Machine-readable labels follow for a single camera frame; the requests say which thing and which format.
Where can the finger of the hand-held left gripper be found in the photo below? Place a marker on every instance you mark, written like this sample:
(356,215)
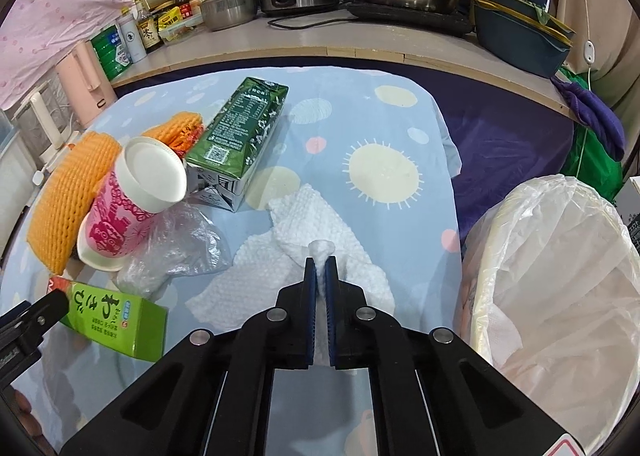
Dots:
(35,318)

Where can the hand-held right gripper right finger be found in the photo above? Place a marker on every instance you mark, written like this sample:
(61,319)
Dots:
(331,306)

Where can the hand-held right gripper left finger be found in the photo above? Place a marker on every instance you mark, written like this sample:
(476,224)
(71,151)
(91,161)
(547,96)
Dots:
(310,296)

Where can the white paper towel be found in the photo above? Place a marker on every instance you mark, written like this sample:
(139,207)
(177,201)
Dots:
(300,226)

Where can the light green drink box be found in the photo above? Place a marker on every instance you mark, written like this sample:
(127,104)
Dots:
(115,321)

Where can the orange foam fruit net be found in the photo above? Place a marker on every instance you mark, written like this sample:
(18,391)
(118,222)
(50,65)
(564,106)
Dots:
(65,196)
(175,128)

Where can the pink patterned paper cup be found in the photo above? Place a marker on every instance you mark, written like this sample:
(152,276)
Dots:
(125,216)

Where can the clear plastic bag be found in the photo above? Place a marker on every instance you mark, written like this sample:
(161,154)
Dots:
(180,246)

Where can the cream trash bin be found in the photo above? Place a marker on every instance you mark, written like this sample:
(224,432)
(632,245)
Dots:
(479,281)

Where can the dark green milk carton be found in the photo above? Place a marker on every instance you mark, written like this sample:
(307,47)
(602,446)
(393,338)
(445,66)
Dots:
(240,131)

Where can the white power plug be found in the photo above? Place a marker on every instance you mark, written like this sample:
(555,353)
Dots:
(41,177)

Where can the blue planet print tablecloth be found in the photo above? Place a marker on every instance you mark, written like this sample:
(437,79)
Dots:
(325,111)

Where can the white glass electric kettle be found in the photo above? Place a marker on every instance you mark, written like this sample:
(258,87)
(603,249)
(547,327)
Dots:
(42,126)

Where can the dark purple sheet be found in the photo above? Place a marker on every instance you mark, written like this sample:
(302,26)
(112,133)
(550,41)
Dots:
(500,156)

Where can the pink electric kettle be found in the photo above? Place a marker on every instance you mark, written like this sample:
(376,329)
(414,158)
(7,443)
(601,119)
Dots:
(85,86)

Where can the green and white tin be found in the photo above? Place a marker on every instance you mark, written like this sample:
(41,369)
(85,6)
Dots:
(107,53)

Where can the clear food container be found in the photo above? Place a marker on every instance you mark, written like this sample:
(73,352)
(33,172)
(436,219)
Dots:
(182,32)

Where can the black induction cooker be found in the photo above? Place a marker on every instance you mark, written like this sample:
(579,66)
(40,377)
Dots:
(400,16)

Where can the white tea canister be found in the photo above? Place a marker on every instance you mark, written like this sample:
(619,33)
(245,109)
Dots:
(134,41)

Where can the green plastic bag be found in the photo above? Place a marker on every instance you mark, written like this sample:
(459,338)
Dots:
(590,161)

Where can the small steel pot glass lid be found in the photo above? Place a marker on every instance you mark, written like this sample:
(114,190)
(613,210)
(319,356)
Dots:
(227,8)

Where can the soy sauce bottle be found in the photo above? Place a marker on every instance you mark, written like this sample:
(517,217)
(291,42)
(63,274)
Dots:
(148,31)

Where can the yellow seasoning packet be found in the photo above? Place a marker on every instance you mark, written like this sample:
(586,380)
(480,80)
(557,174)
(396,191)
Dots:
(169,18)

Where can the large teal plastic basin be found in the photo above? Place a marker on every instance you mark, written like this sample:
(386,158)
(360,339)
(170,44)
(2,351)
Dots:
(515,51)

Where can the purple towel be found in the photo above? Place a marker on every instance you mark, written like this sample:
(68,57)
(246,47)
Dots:
(595,111)

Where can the teal basin with yellow rim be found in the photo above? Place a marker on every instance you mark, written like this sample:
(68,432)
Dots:
(520,11)

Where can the beige curtain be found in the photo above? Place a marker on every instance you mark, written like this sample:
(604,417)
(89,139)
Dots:
(610,11)

